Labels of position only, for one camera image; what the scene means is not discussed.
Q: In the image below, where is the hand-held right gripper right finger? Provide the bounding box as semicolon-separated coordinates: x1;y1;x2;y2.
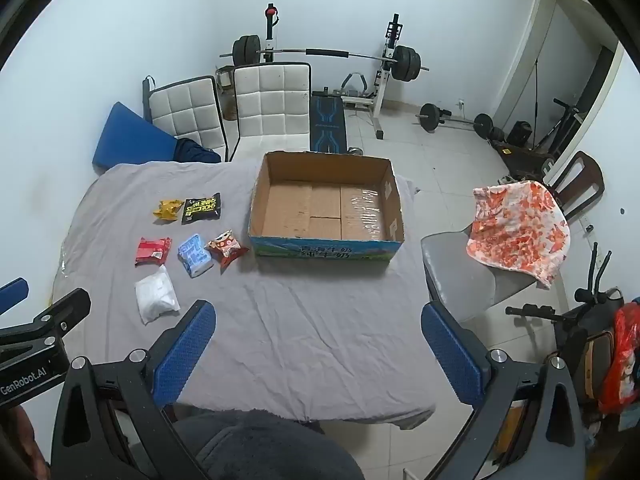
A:
421;301;586;480

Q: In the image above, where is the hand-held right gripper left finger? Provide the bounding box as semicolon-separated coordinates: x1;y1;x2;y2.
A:
50;300;217;480

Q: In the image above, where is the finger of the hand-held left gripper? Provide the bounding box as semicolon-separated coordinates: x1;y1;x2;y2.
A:
0;277;29;313
0;288;92;358

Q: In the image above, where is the white soft packet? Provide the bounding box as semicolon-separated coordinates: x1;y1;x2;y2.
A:
134;265;181;326

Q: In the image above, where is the blue tissue packet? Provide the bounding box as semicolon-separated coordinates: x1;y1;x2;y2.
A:
178;233;215;278

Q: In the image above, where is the red snack packet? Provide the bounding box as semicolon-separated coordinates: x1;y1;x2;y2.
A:
134;237;172;267

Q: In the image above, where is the orange-red snack packet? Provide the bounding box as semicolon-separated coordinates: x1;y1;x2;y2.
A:
206;230;250;273

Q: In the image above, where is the yellow snack packet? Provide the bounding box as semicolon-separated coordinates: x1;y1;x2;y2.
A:
152;199;185;222

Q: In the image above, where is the black and yellow packet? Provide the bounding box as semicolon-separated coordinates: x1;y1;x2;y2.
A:
181;192;222;224

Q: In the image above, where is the cardboard box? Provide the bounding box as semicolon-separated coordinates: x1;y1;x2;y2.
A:
248;150;406;264

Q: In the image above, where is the grey chair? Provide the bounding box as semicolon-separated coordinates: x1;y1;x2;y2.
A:
421;230;551;323

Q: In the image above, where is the black exercise bike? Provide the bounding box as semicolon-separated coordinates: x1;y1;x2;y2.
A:
505;242;626;406

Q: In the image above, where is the person's dark fleece clothing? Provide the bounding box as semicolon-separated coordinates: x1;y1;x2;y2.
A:
172;407;366;480

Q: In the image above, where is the orange floral cloth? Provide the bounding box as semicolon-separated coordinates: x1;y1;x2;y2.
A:
466;181;572;290

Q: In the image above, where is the red plastic bag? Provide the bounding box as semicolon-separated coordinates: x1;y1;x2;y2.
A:
597;302;640;413

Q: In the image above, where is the blue foam mat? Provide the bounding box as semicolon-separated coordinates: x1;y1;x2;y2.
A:
91;101;178;176

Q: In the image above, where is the dark blue cloth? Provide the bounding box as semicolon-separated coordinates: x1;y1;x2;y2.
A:
172;137;222;164

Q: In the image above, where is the dark wooden chair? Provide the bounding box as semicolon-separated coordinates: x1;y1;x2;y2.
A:
542;150;606;221

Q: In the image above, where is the short barbell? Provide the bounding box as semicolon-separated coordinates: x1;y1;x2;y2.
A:
415;102;496;141

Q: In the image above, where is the white quilted chair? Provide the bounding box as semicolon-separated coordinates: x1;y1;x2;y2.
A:
227;62;313;161
142;76;231;163

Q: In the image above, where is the long barbell with black plates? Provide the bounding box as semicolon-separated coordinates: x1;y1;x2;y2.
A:
220;35;431;83

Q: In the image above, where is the white door frame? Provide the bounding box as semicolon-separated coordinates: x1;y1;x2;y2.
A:
492;0;626;131

